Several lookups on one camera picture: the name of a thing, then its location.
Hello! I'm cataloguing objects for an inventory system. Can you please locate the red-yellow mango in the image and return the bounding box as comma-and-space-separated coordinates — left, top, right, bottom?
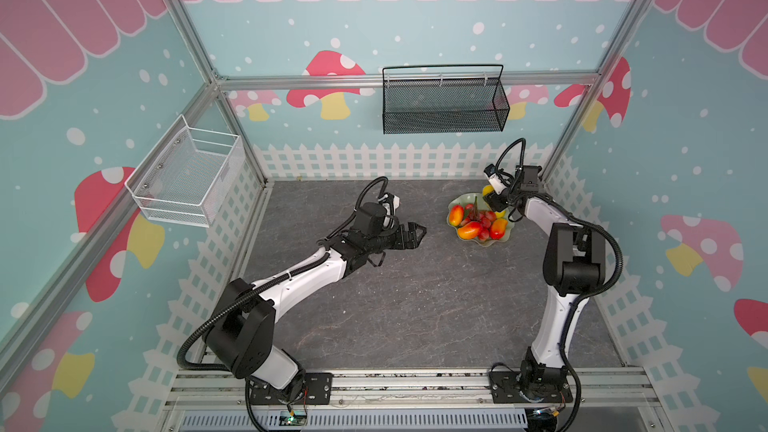
489, 218, 508, 240
448, 205, 465, 228
457, 221, 483, 240

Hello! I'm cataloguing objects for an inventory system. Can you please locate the red-yellow mango front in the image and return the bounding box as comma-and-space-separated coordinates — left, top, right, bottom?
457, 221, 483, 240

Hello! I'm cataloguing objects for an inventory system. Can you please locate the red lychee bunch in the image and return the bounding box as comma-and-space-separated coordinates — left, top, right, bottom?
461, 204, 496, 242

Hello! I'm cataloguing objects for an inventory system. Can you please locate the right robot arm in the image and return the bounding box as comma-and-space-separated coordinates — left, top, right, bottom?
484, 164, 623, 402

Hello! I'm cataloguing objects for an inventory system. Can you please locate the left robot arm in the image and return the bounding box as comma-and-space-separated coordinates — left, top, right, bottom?
176, 202, 427, 403

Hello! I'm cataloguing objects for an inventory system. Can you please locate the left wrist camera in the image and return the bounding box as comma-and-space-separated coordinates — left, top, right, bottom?
378, 192, 400, 216

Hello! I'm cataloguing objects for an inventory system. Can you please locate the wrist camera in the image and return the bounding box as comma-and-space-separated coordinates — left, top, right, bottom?
378, 192, 400, 216
484, 163, 507, 195

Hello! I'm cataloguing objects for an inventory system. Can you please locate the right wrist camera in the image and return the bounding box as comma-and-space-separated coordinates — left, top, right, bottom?
484, 163, 507, 195

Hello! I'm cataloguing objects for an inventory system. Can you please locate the black mesh wall basket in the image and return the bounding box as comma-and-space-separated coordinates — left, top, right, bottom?
381, 64, 511, 134

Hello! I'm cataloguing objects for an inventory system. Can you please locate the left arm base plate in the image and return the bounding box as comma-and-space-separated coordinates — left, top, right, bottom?
248, 372, 334, 407

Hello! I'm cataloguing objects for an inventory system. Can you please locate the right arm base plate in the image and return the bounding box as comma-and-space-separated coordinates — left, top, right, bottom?
488, 369, 573, 407

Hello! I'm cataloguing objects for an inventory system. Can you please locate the white wire wall basket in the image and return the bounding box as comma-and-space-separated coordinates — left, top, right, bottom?
125, 116, 245, 228

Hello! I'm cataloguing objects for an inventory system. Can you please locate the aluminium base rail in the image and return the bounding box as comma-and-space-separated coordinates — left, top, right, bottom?
161, 365, 661, 415

